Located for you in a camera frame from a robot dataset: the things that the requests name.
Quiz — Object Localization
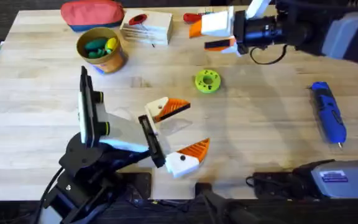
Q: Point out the blue electric screwdriver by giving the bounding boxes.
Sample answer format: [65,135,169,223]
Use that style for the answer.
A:
[308,81,348,149]

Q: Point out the green disc with holes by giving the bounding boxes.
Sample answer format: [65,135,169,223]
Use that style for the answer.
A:
[194,68,222,94]

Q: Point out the pale wooden box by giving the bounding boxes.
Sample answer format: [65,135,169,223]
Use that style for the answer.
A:
[119,8,174,46]

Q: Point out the yellow tub with toys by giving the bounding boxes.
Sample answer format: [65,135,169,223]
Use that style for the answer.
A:
[75,27,129,75]

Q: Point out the red and blue pouch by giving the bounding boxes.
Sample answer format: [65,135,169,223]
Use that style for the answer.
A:
[60,0,126,32]

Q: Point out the red handled tool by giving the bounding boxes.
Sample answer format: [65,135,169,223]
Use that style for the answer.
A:
[183,12,203,24]

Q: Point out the black cable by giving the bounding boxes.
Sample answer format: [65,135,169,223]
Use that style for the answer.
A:
[249,44,289,66]

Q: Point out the black stand post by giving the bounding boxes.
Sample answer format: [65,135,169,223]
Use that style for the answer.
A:
[194,182,260,224]

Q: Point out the red handled scissors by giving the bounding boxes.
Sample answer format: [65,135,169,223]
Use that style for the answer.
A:
[128,13,148,26]

